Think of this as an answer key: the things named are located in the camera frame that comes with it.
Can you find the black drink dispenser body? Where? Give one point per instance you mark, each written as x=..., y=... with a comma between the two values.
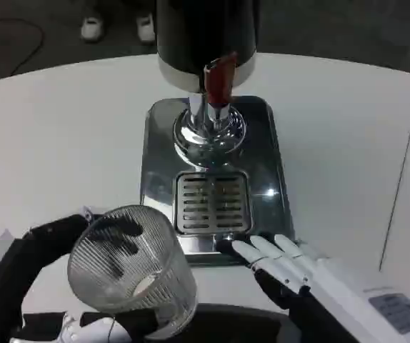
x=190, y=32

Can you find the white shoe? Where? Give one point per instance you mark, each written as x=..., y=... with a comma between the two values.
x=145, y=28
x=92, y=28

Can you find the steel drip tray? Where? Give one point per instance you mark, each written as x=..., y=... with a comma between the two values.
x=158, y=171

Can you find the chrome tap pedestal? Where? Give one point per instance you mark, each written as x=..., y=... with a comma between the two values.
x=205, y=137

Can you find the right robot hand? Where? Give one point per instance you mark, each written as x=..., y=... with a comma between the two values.
x=337, y=296

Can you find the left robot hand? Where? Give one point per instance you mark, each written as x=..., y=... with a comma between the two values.
x=10, y=271

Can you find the clear ribbed glass cup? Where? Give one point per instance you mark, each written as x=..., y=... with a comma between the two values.
x=144, y=282

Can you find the slotted steel tray grid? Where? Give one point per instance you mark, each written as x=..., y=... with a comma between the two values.
x=214, y=202

